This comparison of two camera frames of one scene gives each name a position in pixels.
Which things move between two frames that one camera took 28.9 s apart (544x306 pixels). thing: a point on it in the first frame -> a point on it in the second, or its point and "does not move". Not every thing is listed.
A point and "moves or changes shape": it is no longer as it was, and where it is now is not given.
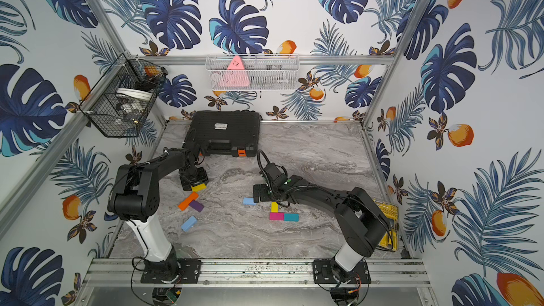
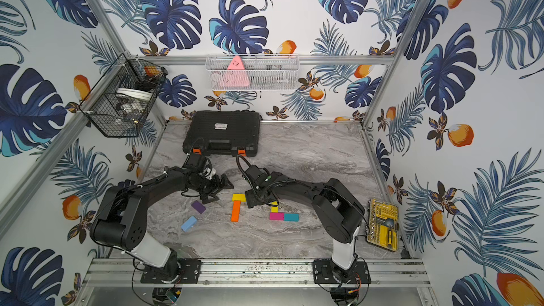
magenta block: (276, 216) does not move
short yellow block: (199, 187) moves or changes shape
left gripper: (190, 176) -> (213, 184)
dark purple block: (196, 205) does not move
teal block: (291, 217) does not move
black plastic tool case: (225, 132) does not move
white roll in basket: (134, 93) does not move
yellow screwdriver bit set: (389, 240) does not move
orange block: (191, 197) -> (235, 212)
